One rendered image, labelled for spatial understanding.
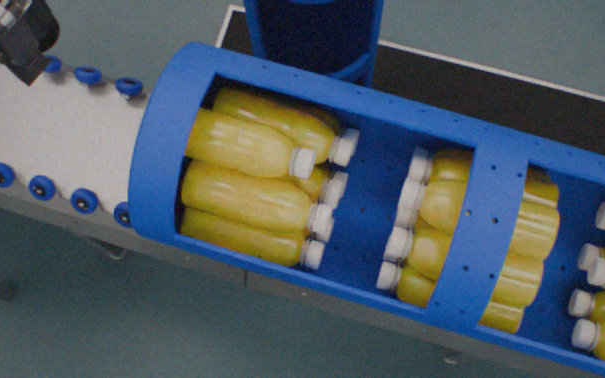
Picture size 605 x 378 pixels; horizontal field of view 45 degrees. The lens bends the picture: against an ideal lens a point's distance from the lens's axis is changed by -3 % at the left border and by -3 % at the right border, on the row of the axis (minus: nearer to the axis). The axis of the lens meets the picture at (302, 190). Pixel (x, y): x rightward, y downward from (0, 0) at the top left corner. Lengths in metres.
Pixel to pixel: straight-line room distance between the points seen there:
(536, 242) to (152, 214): 0.48
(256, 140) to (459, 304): 0.32
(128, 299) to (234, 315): 0.31
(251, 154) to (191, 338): 1.22
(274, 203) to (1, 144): 0.55
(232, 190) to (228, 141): 0.07
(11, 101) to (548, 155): 0.88
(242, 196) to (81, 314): 1.28
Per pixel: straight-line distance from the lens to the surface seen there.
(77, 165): 1.28
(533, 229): 0.96
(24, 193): 1.30
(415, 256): 0.98
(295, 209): 0.98
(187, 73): 0.96
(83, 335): 2.20
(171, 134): 0.93
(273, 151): 0.95
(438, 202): 0.95
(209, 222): 1.04
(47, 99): 1.34
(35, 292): 2.26
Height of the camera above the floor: 2.09
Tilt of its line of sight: 75 degrees down
